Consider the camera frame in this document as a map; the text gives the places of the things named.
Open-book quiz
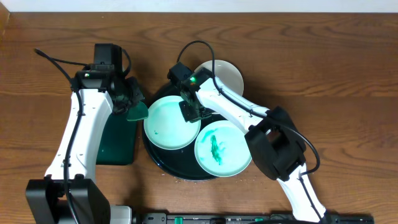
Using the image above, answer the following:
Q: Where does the green sponge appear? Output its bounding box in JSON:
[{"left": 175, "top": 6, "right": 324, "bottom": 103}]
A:
[{"left": 126, "top": 101, "right": 149, "bottom": 121}]

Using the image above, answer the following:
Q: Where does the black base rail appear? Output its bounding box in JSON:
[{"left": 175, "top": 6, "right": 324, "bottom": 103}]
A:
[{"left": 132, "top": 213, "right": 375, "bottom": 224}]

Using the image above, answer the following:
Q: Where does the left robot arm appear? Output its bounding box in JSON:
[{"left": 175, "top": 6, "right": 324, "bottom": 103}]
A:
[{"left": 25, "top": 69, "right": 148, "bottom": 223}]

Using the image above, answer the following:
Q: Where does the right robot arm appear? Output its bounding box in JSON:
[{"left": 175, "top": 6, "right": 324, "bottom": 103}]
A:
[{"left": 175, "top": 75, "right": 326, "bottom": 223}]

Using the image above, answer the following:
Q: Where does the stained white plate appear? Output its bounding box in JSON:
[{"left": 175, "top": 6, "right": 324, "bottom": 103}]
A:
[
  {"left": 194, "top": 120, "right": 252, "bottom": 177},
  {"left": 194, "top": 59, "right": 244, "bottom": 114},
  {"left": 144, "top": 96, "right": 201, "bottom": 150}
]

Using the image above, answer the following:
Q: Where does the round black tray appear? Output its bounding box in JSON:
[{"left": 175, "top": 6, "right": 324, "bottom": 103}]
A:
[{"left": 142, "top": 84, "right": 226, "bottom": 181}]

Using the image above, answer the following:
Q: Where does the dark green rectangular tray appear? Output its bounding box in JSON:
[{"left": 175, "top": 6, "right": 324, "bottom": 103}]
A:
[{"left": 96, "top": 112, "right": 137, "bottom": 166}]

